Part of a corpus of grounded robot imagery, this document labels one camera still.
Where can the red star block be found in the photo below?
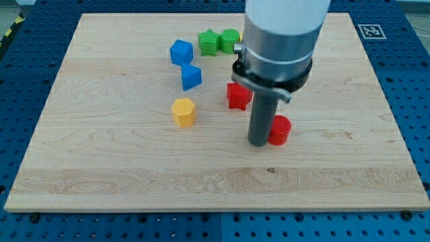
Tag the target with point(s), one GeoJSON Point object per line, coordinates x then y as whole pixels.
{"type": "Point", "coordinates": [238, 96]}

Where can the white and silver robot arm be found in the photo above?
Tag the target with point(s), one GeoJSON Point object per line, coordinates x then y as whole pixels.
{"type": "Point", "coordinates": [280, 36]}

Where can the green cylinder block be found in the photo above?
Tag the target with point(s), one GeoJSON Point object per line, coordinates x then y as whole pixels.
{"type": "Point", "coordinates": [228, 38]}

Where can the red cylinder block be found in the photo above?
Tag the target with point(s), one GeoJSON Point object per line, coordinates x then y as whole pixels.
{"type": "Point", "coordinates": [280, 130]}

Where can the white fiducial marker tag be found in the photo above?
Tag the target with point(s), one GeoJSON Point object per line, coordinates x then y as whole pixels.
{"type": "Point", "coordinates": [371, 31]}

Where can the yellow black hazard tape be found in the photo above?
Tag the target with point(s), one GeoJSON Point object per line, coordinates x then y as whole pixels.
{"type": "Point", "coordinates": [12, 31]}

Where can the blue cube block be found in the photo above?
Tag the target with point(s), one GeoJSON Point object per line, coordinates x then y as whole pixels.
{"type": "Point", "coordinates": [181, 52]}

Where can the green star block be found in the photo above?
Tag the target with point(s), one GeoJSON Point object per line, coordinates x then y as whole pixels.
{"type": "Point", "coordinates": [209, 42]}

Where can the wooden board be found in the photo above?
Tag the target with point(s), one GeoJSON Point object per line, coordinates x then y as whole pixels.
{"type": "Point", "coordinates": [106, 140]}

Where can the yellow hexagon block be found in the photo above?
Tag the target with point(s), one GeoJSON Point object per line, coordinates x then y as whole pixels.
{"type": "Point", "coordinates": [184, 112]}

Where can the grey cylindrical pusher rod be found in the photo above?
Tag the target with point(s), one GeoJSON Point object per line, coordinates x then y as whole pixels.
{"type": "Point", "coordinates": [262, 115]}

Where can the blue triangle block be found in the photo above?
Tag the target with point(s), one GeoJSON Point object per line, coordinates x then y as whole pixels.
{"type": "Point", "coordinates": [191, 76]}

